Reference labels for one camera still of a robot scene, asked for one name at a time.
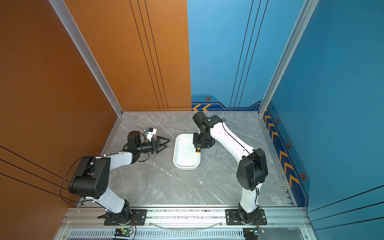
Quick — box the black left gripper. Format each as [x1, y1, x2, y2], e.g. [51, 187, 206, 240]
[137, 137, 170, 155]

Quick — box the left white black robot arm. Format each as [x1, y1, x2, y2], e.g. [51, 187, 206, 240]
[69, 131, 171, 226]

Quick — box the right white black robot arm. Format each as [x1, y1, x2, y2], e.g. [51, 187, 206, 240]
[193, 112, 269, 225]

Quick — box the white rectangular plastic bin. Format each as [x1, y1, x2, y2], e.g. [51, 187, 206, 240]
[173, 134, 201, 171]

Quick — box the green circuit board left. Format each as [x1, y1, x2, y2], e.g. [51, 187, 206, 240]
[113, 228, 135, 240]

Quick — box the small circuit board right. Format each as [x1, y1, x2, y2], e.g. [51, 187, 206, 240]
[243, 228, 259, 240]

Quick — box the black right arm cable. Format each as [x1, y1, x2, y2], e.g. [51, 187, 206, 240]
[220, 117, 253, 157]

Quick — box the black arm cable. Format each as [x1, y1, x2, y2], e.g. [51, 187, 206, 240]
[220, 117, 253, 157]
[59, 155, 91, 204]

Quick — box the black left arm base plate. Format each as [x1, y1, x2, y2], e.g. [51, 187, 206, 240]
[98, 209, 148, 227]

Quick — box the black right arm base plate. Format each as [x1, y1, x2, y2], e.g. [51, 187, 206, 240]
[225, 207, 268, 226]

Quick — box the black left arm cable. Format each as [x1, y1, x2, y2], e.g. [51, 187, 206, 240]
[59, 155, 91, 204]

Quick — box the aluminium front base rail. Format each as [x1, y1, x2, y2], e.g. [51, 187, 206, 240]
[55, 205, 317, 240]

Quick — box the aluminium right rear corner post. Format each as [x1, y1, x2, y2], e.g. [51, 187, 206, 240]
[258, 0, 319, 117]

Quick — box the aluminium corner post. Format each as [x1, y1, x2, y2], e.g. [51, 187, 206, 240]
[258, 0, 319, 117]
[49, 0, 124, 117]

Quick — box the aluminium left rear corner post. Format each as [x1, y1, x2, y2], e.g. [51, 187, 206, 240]
[49, 0, 124, 117]

